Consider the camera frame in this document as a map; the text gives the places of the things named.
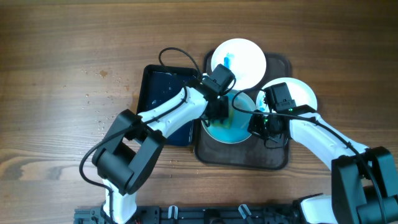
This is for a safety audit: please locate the teal yellow sponge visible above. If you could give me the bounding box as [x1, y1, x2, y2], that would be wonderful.
[210, 117, 233, 129]

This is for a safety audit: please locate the white plate blue stain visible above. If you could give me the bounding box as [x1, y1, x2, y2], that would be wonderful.
[210, 39, 267, 90]

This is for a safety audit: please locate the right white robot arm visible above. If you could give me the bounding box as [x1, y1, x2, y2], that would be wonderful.
[248, 105, 397, 223]

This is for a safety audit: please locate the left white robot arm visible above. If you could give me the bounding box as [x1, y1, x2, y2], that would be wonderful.
[92, 87, 228, 223]

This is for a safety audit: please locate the black water tray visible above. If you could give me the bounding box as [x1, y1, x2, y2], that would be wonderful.
[137, 65, 197, 146]

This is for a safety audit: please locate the right black cable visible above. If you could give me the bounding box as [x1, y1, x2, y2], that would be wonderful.
[231, 88, 388, 224]

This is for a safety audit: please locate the black cable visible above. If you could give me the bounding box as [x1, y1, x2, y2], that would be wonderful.
[79, 47, 237, 224]
[231, 88, 388, 224]

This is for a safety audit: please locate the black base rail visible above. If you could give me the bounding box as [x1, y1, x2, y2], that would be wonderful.
[73, 203, 312, 224]

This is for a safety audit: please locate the left black cable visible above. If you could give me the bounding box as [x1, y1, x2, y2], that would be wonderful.
[79, 47, 237, 224]

